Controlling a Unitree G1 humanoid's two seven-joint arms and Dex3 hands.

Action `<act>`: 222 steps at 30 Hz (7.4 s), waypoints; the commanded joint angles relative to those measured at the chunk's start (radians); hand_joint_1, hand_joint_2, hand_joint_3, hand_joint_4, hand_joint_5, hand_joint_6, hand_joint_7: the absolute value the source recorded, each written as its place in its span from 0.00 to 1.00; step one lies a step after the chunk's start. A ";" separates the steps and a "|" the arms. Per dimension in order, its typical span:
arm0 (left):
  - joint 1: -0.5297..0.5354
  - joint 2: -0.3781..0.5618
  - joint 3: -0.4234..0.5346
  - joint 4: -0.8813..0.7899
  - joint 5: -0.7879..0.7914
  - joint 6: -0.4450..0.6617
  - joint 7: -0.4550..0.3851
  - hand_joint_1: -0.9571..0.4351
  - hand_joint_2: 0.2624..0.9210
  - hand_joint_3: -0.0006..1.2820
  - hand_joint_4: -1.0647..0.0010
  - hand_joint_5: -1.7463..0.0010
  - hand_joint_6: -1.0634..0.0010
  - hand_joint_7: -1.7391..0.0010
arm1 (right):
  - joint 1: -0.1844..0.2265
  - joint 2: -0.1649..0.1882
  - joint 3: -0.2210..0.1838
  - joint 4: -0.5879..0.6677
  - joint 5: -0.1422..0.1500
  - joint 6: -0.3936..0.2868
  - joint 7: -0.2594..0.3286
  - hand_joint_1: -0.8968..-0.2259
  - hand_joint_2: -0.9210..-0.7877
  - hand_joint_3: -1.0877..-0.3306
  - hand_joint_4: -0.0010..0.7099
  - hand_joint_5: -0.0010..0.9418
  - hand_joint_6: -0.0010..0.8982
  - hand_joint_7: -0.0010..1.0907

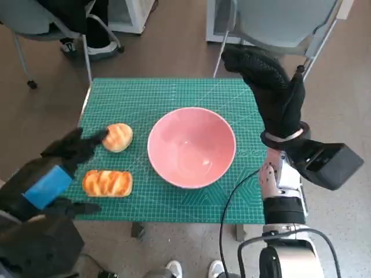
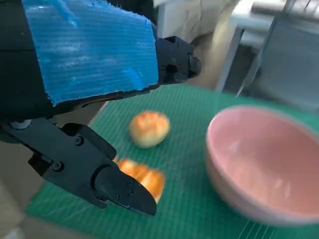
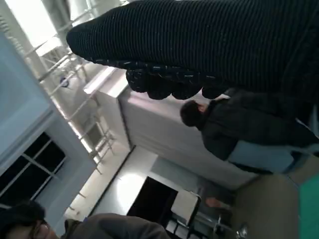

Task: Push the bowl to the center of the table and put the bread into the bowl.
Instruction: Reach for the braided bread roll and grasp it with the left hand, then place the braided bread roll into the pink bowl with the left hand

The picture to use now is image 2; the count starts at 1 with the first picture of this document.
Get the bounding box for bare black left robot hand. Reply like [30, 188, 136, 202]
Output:
[0, 0, 202, 217]

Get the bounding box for long braided bread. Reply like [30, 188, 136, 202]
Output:
[113, 158, 166, 203]

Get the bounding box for pink bowl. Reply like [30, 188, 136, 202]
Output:
[205, 106, 319, 226]

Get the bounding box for round bread bun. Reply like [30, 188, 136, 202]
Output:
[129, 111, 171, 149]

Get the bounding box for green cutting mat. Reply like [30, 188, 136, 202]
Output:
[24, 83, 319, 239]

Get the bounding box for grey chair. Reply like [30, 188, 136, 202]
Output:
[235, 0, 319, 97]

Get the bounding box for white appliance with grill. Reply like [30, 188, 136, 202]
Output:
[215, 0, 319, 105]

